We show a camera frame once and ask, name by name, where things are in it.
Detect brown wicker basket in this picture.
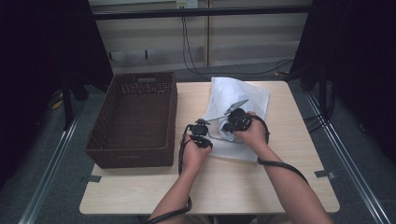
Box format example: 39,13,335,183
84,71,178,170

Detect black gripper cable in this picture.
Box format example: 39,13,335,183
247,115,310,185
145,123,200,224

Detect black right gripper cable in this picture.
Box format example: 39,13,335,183
247,115,310,185

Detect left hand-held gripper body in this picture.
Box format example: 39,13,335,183
189,118,211,147

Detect black curtain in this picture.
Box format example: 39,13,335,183
0,0,115,189
289,0,396,164

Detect black stand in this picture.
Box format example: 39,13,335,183
60,74,91,131

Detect white wall outlet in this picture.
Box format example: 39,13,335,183
176,0,200,9

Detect metal floor rail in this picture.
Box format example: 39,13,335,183
18,113,81,224
305,92,392,224

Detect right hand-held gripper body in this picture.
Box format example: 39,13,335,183
223,98,253,133

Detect black hanging wall cables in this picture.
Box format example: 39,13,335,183
181,16,294,82

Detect black horizontal bar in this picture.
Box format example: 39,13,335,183
92,5,313,21

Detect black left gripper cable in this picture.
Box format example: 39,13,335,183
145,123,200,224

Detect person's left hand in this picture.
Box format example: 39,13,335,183
181,137,213,175

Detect black floor cables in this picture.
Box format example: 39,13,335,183
303,88,336,134

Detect person's right hand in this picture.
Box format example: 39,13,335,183
233,110,271,156

